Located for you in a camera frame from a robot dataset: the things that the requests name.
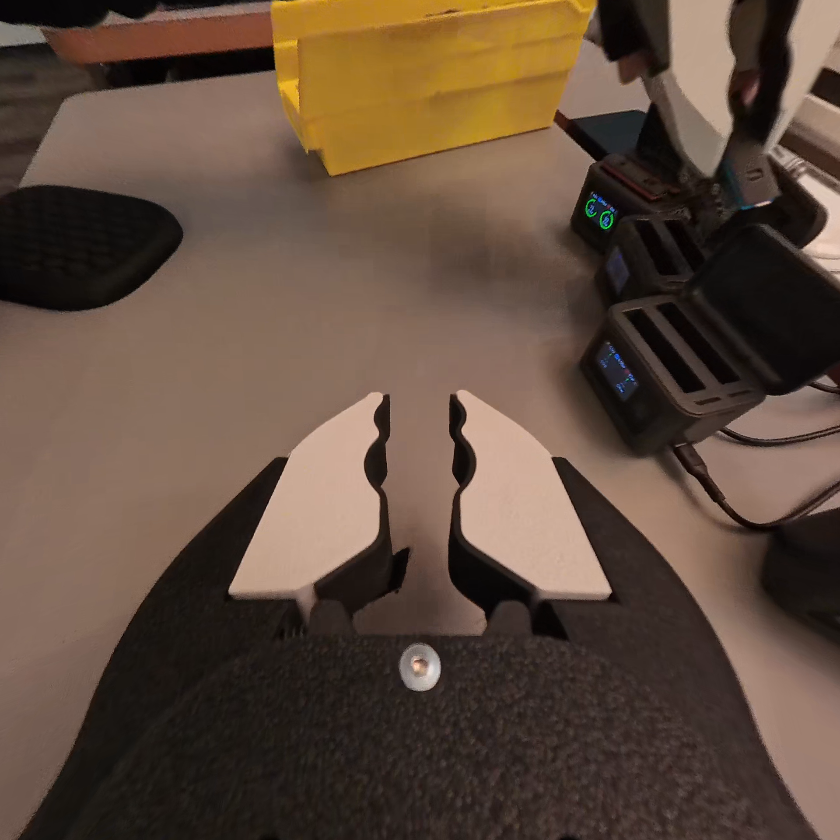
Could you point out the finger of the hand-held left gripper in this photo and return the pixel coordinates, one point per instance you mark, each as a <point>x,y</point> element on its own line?
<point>804,39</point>
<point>695,98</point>

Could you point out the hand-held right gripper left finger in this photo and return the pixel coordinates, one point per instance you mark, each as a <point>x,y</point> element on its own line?
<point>315,512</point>

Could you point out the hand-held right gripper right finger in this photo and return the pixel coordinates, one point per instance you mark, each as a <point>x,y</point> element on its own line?
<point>525,512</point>

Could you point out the black battery blue edge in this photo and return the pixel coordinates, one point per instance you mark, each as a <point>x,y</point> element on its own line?
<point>748,174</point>

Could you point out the black battery charging case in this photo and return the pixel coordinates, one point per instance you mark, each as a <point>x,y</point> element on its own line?
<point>617,269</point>
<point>627,207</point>
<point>807,571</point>
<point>754,308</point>

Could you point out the yellow plastic bin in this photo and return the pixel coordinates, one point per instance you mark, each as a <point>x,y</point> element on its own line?
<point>426,98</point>

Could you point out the person's left hand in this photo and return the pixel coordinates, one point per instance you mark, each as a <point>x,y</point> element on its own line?
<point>633,69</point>

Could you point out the dark blue smartphone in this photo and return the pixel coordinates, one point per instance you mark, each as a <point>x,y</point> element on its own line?
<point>610,131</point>

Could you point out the black chair armrest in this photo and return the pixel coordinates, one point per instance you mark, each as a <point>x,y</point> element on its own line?
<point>85,249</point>

